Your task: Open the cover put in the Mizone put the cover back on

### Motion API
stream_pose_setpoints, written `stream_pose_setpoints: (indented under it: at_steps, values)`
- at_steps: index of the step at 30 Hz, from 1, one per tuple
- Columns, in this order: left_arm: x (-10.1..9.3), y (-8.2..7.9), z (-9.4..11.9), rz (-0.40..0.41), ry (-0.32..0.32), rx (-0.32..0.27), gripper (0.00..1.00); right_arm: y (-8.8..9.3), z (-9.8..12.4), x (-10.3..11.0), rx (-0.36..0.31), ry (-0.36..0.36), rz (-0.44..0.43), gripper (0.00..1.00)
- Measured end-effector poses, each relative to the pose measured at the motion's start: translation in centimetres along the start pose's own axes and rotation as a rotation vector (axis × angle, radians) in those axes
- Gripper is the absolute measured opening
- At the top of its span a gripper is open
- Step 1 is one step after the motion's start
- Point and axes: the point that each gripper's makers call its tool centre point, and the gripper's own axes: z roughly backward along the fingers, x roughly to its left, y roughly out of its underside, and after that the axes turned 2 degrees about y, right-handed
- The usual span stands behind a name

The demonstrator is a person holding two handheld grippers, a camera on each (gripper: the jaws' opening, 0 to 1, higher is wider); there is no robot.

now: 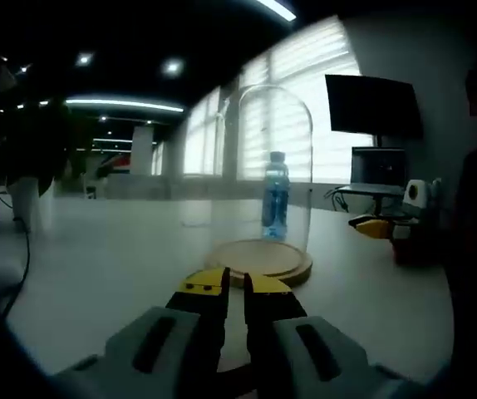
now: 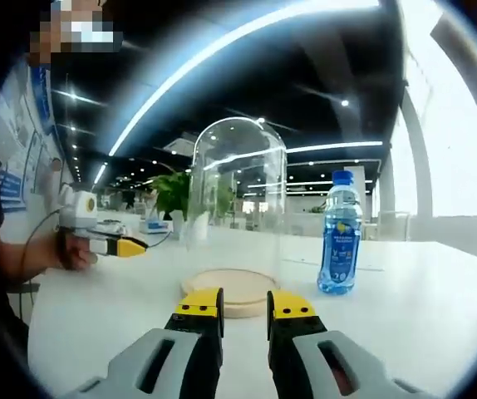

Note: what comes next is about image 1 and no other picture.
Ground blue Mizone drink bottle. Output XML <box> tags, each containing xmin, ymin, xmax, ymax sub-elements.
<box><xmin>260</xmin><ymin>151</ymin><xmax>292</xmax><ymax>240</ymax></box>

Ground black cable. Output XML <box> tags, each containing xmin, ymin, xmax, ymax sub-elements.
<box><xmin>324</xmin><ymin>185</ymin><xmax>351</xmax><ymax>214</ymax></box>
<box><xmin>0</xmin><ymin>189</ymin><xmax>32</xmax><ymax>321</ymax></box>

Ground clear glass dome cover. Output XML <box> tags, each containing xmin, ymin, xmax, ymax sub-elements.
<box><xmin>211</xmin><ymin>82</ymin><xmax>315</xmax><ymax>269</ymax></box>

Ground round wooden cover base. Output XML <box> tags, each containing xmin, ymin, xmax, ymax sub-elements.
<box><xmin>204</xmin><ymin>238</ymin><xmax>314</xmax><ymax>288</ymax></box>

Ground black wall monitor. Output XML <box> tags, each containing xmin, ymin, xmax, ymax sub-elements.
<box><xmin>324</xmin><ymin>73</ymin><xmax>425</xmax><ymax>140</ymax></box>

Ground long ceiling strip light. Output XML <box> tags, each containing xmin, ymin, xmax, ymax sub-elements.
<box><xmin>258</xmin><ymin>0</ymin><xmax>298</xmax><ymax>22</ymax></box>
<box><xmin>65</xmin><ymin>96</ymin><xmax>186</xmax><ymax>114</ymax></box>

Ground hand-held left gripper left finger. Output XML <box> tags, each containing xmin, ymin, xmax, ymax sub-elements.
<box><xmin>55</xmin><ymin>265</ymin><xmax>232</xmax><ymax>399</ymax></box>

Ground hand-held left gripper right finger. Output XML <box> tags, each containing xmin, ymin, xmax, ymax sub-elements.
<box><xmin>242</xmin><ymin>272</ymin><xmax>430</xmax><ymax>399</ymax></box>

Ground white window blinds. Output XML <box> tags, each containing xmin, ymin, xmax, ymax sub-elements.
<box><xmin>150</xmin><ymin>16</ymin><xmax>375</xmax><ymax>184</ymax></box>

